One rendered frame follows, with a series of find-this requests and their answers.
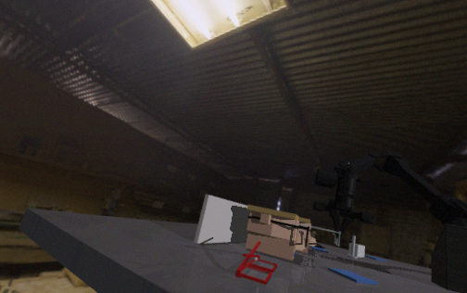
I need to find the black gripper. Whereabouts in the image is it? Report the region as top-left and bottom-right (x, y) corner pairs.
(313, 189), (376, 238)

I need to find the white block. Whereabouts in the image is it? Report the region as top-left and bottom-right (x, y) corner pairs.
(348, 243), (365, 258)

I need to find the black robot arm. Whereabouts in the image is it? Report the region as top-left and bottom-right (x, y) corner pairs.
(314, 150), (467, 226)

